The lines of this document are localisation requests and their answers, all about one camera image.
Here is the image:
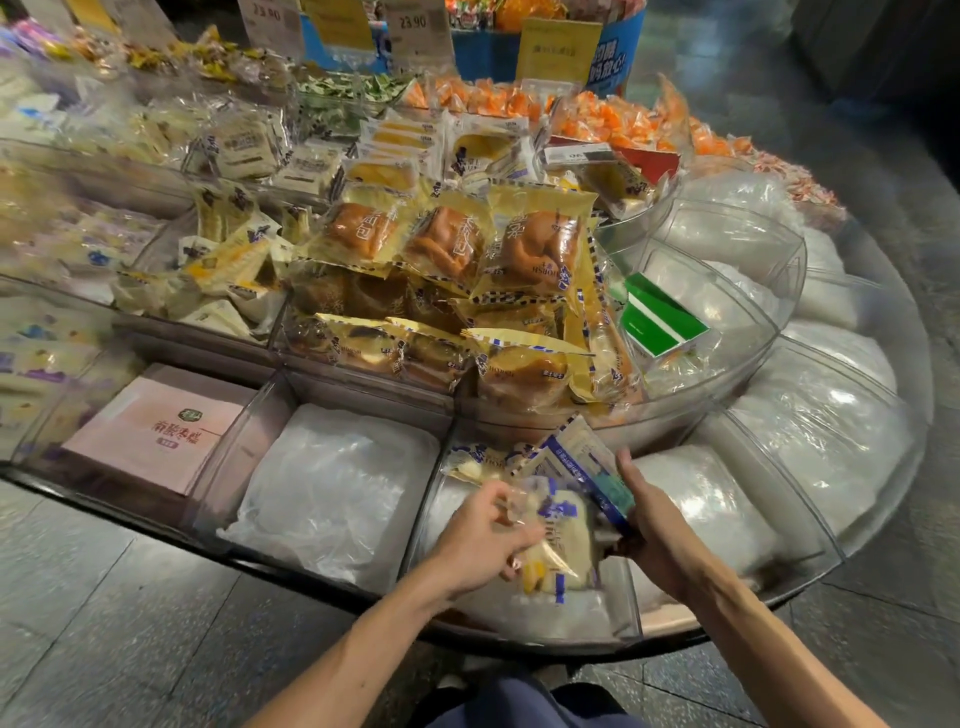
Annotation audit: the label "person's left hand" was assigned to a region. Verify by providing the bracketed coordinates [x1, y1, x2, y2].
[421, 479, 546, 602]

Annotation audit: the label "person's right hand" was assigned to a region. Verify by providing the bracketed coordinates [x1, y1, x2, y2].
[609, 448, 723, 603]

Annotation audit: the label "clear white cake packet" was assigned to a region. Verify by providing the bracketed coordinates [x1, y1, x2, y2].
[504, 476, 622, 605]

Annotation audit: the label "blue white snack packet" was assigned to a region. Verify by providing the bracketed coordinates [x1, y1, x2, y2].
[516, 414, 639, 535]

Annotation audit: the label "person's left forearm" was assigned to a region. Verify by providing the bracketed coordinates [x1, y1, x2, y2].
[243, 571, 455, 728]

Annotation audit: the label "person's right forearm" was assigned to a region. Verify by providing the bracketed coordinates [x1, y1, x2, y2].
[691, 566, 890, 728]

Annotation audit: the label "crumpled white plastic bag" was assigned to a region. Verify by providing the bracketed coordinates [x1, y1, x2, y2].
[420, 480, 640, 648]
[217, 403, 442, 595]

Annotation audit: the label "small blue white cake packet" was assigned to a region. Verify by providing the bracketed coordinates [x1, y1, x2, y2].
[444, 442, 530, 486]

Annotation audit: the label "green white box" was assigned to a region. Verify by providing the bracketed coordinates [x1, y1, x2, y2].
[619, 271, 712, 360]

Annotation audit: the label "person's dark blue trousers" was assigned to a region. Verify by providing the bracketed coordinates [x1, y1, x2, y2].
[423, 673, 650, 728]

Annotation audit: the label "row of white plastic bags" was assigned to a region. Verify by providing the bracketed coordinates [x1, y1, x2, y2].
[628, 166, 918, 603]

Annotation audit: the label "pile of brown bread packets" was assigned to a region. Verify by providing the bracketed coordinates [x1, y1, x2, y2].
[281, 180, 646, 417]

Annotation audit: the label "round clear display stand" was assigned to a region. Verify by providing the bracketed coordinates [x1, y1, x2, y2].
[0, 135, 937, 661]

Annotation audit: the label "pile of pink white candies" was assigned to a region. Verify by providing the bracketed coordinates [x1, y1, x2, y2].
[750, 148, 840, 209]

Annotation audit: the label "pile of orange candies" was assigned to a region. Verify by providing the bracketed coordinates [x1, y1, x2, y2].
[405, 73, 755, 160]

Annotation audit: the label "pink cardboard box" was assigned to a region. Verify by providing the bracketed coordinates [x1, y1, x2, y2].
[61, 363, 260, 497]

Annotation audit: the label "pile of yellow cake packets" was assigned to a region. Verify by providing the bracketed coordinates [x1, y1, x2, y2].
[111, 183, 312, 340]

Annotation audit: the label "pile of pale sponge packets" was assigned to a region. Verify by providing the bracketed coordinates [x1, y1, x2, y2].
[183, 105, 545, 200]

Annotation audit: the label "blue round display barrel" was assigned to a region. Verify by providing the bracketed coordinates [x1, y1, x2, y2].
[450, 7, 648, 97]

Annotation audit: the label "yellow price sign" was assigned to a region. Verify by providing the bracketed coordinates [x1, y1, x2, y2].
[515, 18, 604, 88]
[300, 0, 370, 54]

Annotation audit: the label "pile of green candies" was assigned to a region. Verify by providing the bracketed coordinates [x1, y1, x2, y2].
[294, 69, 412, 138]

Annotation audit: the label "white price sign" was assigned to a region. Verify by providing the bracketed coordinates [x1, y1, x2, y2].
[382, 0, 456, 74]
[237, 0, 306, 63]

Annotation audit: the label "pile of yellow candies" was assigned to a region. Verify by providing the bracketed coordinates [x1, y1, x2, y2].
[123, 24, 295, 93]

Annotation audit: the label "pile of purple candies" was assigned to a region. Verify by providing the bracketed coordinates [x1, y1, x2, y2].
[0, 18, 80, 65]

